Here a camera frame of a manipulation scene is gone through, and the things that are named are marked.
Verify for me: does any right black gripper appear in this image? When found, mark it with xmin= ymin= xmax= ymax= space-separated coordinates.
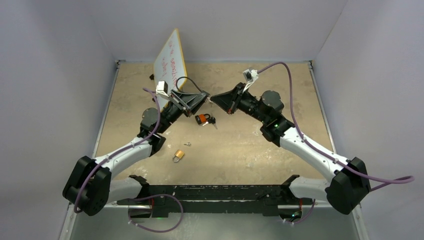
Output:
xmin=210 ymin=83 xmax=268 ymax=124

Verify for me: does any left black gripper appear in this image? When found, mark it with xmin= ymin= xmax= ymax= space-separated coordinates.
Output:
xmin=157 ymin=91 xmax=209 ymax=135

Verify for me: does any black cable padlock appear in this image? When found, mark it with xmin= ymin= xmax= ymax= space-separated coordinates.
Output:
xmin=174 ymin=76 xmax=211 ymax=100

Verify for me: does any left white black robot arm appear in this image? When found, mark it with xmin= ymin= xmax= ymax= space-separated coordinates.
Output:
xmin=62 ymin=90 xmax=210 ymax=216

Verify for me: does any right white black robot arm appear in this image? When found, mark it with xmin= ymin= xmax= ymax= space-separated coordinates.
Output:
xmin=210 ymin=83 xmax=371 ymax=215

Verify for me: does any orange black padlock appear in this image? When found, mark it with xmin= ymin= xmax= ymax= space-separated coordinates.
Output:
xmin=194 ymin=113 xmax=211 ymax=125

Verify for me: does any black keys bunch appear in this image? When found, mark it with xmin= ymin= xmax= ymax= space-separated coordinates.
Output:
xmin=202 ymin=114 xmax=218 ymax=129

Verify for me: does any yellow framed whiteboard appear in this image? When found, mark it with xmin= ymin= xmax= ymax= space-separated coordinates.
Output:
xmin=153 ymin=28 xmax=187 ymax=91

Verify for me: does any brass padlock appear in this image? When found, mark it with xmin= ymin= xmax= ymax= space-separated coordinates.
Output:
xmin=172 ymin=149 xmax=185 ymax=163

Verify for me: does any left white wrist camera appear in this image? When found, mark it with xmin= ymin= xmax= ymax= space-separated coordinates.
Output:
xmin=155 ymin=80 xmax=173 ymax=101

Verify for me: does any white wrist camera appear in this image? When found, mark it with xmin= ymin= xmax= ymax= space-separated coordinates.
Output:
xmin=242 ymin=68 xmax=259 ymax=93
xmin=155 ymin=80 xmax=173 ymax=101

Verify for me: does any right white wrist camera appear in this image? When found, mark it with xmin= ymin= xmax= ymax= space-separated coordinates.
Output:
xmin=242 ymin=68 xmax=259 ymax=93

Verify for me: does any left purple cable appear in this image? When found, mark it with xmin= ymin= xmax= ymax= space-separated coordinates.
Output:
xmin=73 ymin=87 xmax=163 ymax=214

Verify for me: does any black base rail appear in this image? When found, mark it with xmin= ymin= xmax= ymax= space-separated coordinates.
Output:
xmin=117 ymin=183 xmax=313 ymax=218

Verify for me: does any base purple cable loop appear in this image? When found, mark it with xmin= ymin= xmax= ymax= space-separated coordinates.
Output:
xmin=124 ymin=193 xmax=185 ymax=234

